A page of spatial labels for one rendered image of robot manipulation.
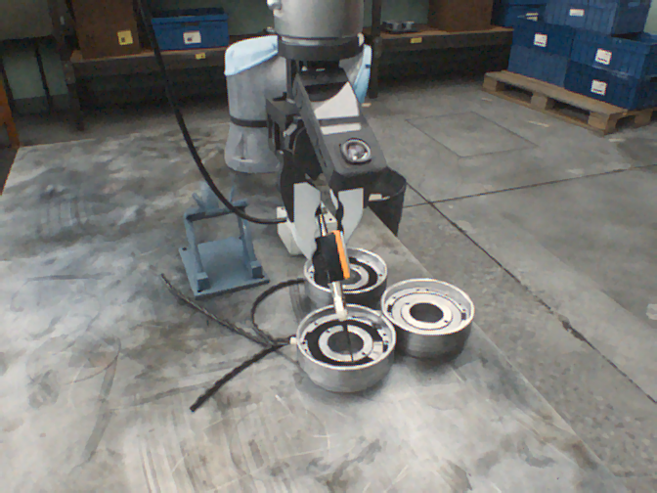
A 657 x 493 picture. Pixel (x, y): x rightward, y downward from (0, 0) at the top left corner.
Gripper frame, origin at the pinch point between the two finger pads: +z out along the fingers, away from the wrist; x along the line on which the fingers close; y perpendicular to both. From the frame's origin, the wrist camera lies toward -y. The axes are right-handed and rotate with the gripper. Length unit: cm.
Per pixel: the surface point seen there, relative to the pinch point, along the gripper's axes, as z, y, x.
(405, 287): 9.9, 2.9, -11.4
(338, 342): 12.0, -1.1, -0.9
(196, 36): 40, 350, -48
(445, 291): 10.2, 0.5, -15.7
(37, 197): 13, 56, 33
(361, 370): 9.5, -8.3, -0.1
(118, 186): 13, 55, 19
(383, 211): 55, 98, -61
